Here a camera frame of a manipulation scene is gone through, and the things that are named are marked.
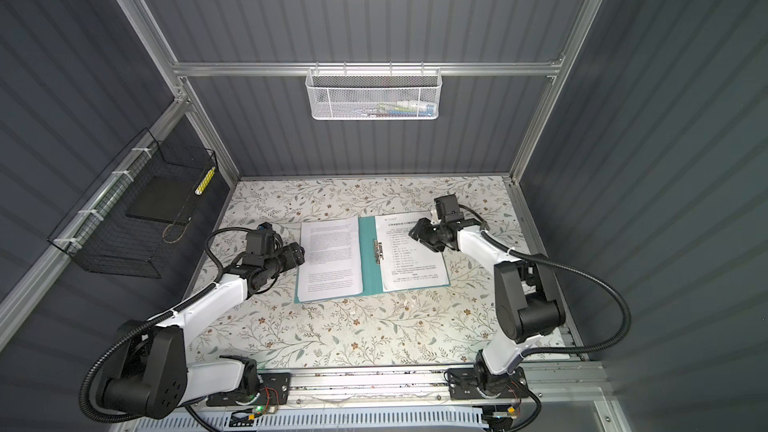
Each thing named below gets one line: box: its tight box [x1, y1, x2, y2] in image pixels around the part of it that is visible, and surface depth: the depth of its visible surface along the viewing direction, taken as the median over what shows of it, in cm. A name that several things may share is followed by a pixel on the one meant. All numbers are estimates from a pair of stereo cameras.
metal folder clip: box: [373, 239, 384, 265], surface depth 101 cm
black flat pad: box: [126, 176, 200, 225], surface depth 78 cm
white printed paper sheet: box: [298, 216, 363, 302], surface depth 99 cm
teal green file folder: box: [293, 211, 451, 304], surface depth 98 cm
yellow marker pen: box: [194, 166, 216, 195], surface depth 82 cm
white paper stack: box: [375, 212, 450, 293], surface depth 98 cm
